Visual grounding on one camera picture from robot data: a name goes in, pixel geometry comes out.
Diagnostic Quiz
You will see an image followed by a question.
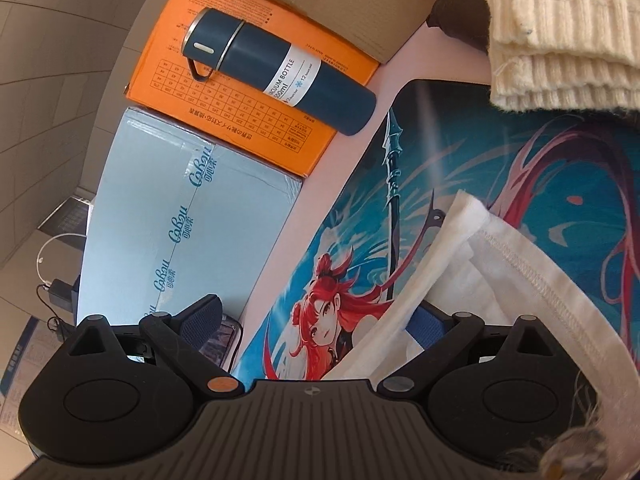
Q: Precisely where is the light blue box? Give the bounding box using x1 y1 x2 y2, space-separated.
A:
75 106 304 332

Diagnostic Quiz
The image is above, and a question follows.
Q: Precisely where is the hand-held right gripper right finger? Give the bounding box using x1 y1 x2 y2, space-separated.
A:
376 305 564 396

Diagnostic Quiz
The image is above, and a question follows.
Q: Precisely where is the dark brown cloth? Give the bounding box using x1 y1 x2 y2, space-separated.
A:
431 0 494 52

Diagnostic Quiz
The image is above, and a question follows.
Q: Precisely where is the brown cardboard box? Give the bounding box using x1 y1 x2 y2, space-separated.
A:
192 0 489 65

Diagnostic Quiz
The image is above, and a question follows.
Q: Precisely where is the cream knitted sweater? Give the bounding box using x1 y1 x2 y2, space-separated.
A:
485 0 640 111

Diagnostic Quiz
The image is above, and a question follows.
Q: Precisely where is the white cable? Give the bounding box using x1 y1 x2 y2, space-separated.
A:
36 232 89 287

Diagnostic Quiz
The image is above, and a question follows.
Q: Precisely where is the printed paper sheet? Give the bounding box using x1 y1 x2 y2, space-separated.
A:
0 316 52 443

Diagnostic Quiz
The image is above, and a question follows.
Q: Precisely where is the white garment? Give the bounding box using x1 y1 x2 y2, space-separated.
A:
325 190 621 461

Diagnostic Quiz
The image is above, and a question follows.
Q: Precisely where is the smartphone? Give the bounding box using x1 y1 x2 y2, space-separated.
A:
197 312 244 367

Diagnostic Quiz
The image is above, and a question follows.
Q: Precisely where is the grey furry cloth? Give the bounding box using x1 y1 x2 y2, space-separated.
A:
539 375 612 480

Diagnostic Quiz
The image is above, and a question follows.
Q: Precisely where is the orange box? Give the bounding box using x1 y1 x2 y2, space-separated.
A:
125 0 381 178

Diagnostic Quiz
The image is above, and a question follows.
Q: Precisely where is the black charger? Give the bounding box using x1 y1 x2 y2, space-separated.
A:
50 278 81 312

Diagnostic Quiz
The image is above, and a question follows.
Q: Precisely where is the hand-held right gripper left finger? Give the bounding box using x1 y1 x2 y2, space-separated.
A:
65 294 238 396

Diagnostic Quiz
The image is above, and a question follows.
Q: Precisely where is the printed desk mat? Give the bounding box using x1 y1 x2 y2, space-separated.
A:
232 79 640 411

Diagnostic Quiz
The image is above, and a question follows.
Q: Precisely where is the black phone cable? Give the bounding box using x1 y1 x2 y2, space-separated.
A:
227 321 247 377

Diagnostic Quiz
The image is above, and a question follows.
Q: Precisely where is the dark blue vacuum bottle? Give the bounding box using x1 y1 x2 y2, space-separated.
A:
181 7 377 137

